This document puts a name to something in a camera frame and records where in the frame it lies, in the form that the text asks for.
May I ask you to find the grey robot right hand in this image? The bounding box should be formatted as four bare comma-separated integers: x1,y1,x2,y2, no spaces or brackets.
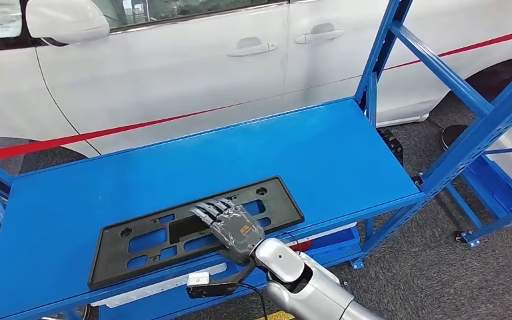
189,197,266,266

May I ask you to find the black plastic plate bracket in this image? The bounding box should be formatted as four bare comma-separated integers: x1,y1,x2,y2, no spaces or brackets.
88,175,305,290

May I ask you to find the large blue metal shelf rack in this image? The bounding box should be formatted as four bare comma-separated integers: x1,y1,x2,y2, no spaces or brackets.
0,0,512,320

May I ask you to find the blue wheeled shelf rack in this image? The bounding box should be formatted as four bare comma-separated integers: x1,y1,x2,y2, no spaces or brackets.
443,145,512,248

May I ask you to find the white car with red stripe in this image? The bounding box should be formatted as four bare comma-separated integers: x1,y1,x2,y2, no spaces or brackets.
0,0,512,162

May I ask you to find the round black base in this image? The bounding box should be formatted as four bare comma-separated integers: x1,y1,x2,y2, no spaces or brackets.
440,124,470,151

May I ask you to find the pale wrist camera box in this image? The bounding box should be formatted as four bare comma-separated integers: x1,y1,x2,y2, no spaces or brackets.
186,263,257,300

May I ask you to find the black cable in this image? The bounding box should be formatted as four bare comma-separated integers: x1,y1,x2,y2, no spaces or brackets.
238,282,269,320

